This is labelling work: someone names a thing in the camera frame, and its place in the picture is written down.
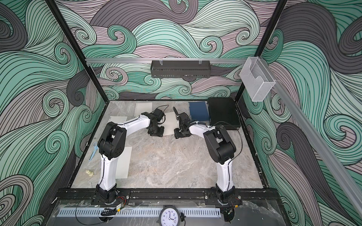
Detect white slotted cable duct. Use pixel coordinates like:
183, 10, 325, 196
57, 207, 221, 218

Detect blue handled scissors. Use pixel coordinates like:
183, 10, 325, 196
89, 141, 99, 161

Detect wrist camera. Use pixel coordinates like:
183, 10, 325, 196
173, 107, 190, 128
151, 108, 166, 124

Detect black hard case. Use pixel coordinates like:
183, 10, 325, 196
207, 97, 241, 130

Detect round analog clock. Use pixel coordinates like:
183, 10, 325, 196
157, 206, 181, 226

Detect blue cover notebook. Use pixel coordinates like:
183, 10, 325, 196
189, 101, 209, 121

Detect small yellow-green object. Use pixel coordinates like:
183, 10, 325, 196
85, 170, 94, 177

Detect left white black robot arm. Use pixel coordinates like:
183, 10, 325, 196
96, 112, 166, 204

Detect clear acrylic wall holder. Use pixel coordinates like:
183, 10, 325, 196
239, 56, 275, 102

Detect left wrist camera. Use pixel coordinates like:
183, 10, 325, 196
151, 108, 166, 124

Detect torn lined notebook page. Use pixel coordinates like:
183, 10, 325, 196
108, 116, 127, 124

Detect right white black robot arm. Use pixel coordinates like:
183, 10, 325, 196
174, 121, 236, 205

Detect black wall-mounted tray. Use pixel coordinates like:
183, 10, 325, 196
150, 60, 211, 79

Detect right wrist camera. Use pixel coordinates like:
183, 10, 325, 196
173, 107, 190, 128

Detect right side aluminium rail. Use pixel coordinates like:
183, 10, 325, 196
259, 58, 362, 216

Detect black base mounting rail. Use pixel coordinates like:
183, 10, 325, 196
55, 187, 281, 206

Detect aluminium wall rail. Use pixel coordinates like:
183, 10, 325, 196
85, 57, 247, 65

